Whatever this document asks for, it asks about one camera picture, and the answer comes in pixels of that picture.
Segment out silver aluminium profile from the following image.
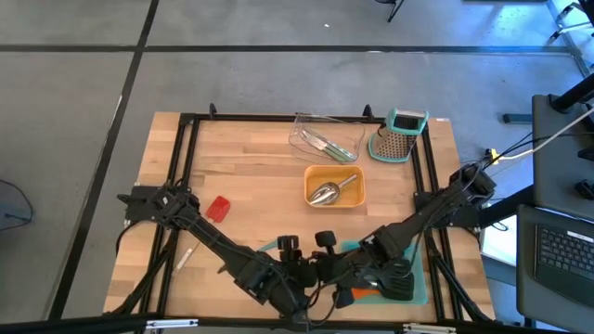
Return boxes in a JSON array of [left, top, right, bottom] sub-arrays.
[[145, 318, 200, 330]]

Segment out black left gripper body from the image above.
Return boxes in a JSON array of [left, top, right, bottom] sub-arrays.
[[276, 256, 322, 292]]

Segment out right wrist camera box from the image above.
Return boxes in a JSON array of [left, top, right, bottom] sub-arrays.
[[315, 230, 338, 256]]

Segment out orange plastic bin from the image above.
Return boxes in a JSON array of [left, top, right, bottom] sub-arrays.
[[303, 164, 368, 210]]

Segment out steel box grater teal handle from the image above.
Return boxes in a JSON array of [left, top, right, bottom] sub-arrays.
[[368, 107, 430, 163]]

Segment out black stand leg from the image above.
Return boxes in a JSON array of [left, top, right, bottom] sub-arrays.
[[374, 0, 406, 23]]

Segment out white cable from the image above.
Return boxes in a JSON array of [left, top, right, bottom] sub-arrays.
[[498, 105, 594, 161]]

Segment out clear plastic bin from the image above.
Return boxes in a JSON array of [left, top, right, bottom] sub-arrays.
[[288, 112, 367, 165]]

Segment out teal plastic bin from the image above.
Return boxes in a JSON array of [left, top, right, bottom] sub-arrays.
[[341, 239, 430, 307]]

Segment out slim steel utensil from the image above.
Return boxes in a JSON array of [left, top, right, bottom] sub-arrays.
[[301, 129, 329, 150]]

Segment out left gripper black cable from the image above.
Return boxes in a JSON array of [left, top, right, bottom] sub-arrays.
[[304, 277, 341, 327]]

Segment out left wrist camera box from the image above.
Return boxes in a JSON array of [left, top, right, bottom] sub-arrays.
[[277, 235, 302, 262]]

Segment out grey desk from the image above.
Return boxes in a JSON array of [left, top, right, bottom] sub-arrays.
[[531, 94, 594, 222]]

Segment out small black device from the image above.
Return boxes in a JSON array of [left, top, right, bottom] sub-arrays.
[[574, 179, 594, 201]]

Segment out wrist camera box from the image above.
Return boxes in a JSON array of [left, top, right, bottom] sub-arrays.
[[277, 235, 302, 262], [315, 230, 338, 256]]

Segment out black rig beam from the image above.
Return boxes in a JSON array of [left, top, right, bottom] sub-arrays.
[[0, 313, 594, 334]]

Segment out black post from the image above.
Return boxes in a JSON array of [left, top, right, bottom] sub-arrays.
[[549, 85, 594, 114]]

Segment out black aluminium table frame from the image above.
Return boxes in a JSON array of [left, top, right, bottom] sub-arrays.
[[104, 102, 496, 326]]

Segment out black floor cable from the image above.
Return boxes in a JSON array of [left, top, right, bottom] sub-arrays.
[[0, 178, 34, 233]]

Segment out orange silicone spatula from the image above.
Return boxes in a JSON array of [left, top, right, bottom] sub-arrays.
[[351, 288, 383, 301]]

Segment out steel scoop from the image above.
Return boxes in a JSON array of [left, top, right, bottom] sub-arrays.
[[306, 173, 360, 207]]

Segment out black slotted turner steel neck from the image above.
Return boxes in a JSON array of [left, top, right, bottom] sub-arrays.
[[366, 272, 416, 302]]

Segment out black laptop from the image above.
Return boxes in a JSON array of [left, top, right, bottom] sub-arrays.
[[516, 203, 594, 334]]

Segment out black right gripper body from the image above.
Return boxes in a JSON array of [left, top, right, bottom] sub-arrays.
[[319, 251, 373, 289]]

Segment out dark laptop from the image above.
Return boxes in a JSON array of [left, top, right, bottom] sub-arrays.
[[533, 222, 594, 310]]

